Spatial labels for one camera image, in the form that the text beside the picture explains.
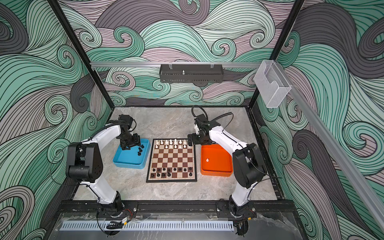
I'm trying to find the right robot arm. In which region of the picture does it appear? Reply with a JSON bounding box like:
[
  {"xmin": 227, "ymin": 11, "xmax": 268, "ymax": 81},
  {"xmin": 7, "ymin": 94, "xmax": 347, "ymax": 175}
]
[{"xmin": 188, "ymin": 106, "xmax": 267, "ymax": 213}]

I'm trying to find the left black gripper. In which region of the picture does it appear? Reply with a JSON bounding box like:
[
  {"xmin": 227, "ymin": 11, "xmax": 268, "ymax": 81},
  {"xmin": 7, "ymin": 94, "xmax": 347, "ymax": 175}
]
[{"xmin": 120, "ymin": 132, "xmax": 142, "ymax": 150}]

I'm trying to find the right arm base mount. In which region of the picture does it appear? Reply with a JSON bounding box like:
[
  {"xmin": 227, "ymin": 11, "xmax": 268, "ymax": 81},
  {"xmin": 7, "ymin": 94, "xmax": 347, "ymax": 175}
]
[{"xmin": 216, "ymin": 200, "xmax": 257, "ymax": 220}]

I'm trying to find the white slotted cable duct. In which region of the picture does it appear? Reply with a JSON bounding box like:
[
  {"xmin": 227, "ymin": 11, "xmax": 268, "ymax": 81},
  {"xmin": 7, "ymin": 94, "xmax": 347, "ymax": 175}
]
[{"xmin": 59, "ymin": 221, "xmax": 235, "ymax": 232}]

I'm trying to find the orange plastic tray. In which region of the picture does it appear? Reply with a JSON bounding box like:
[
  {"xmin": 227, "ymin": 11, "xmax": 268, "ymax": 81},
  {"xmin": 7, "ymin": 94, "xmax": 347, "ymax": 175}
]
[{"xmin": 201, "ymin": 145, "xmax": 233, "ymax": 177}]

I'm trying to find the black perforated wall shelf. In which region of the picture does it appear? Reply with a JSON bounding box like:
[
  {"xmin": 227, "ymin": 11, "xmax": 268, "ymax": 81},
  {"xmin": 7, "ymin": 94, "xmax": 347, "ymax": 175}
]
[{"xmin": 159, "ymin": 65, "xmax": 224, "ymax": 86}]

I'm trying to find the aluminium rail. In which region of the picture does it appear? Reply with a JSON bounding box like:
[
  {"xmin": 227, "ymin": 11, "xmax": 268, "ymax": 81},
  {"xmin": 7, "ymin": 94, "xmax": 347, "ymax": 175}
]
[{"xmin": 90, "ymin": 61, "xmax": 261, "ymax": 69}]

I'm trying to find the clear plastic wall bin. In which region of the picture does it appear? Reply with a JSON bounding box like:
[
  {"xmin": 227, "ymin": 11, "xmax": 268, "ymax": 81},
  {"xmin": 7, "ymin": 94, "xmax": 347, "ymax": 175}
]
[{"xmin": 254, "ymin": 60, "xmax": 292, "ymax": 109}]

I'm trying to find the blue plastic tray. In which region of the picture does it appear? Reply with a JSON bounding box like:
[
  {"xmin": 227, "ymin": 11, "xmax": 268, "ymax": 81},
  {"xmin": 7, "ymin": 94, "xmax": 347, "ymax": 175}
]
[{"xmin": 113, "ymin": 139, "xmax": 151, "ymax": 169}]

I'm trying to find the folding chess board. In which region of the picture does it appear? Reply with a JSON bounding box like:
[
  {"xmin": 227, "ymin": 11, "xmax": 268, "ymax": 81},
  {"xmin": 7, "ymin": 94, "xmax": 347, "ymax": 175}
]
[{"xmin": 146, "ymin": 139, "xmax": 197, "ymax": 183}]

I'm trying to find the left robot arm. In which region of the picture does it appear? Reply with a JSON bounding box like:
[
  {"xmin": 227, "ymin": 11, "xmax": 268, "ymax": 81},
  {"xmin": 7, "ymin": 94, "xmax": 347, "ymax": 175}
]
[{"xmin": 66, "ymin": 115, "xmax": 142, "ymax": 211}]

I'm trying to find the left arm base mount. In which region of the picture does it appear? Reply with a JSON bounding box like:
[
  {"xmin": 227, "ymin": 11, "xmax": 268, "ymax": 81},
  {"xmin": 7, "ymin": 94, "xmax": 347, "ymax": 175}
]
[{"xmin": 97, "ymin": 200, "xmax": 139, "ymax": 219}]

